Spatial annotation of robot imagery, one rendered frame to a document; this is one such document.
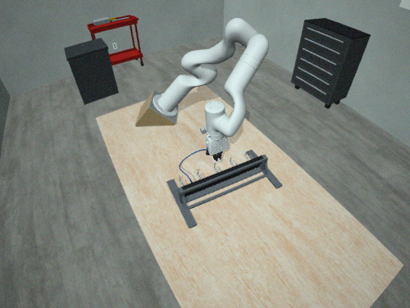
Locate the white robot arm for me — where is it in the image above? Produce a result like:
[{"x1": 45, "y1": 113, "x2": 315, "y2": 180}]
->
[{"x1": 153, "y1": 18, "x2": 269, "y2": 139}]

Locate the black patch panel rack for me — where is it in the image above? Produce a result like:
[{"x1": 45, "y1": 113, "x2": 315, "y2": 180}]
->
[{"x1": 166, "y1": 150, "x2": 282, "y2": 229}]

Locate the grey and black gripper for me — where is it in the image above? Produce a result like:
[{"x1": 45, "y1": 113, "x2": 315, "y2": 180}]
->
[{"x1": 206, "y1": 136, "x2": 228, "y2": 161}]

